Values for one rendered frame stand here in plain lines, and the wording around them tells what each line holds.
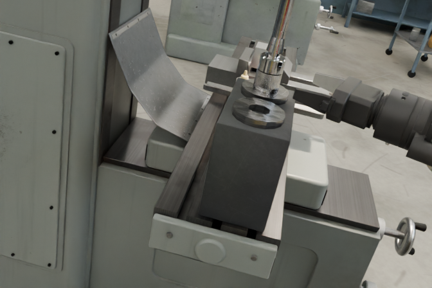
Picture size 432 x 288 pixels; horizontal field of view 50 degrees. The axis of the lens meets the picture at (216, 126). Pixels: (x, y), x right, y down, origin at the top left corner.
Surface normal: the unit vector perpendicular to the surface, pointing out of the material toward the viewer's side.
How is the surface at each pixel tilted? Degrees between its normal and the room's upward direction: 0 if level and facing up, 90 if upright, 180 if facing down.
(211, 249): 90
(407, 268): 0
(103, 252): 90
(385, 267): 0
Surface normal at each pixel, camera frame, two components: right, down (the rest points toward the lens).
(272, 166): -0.20, 0.42
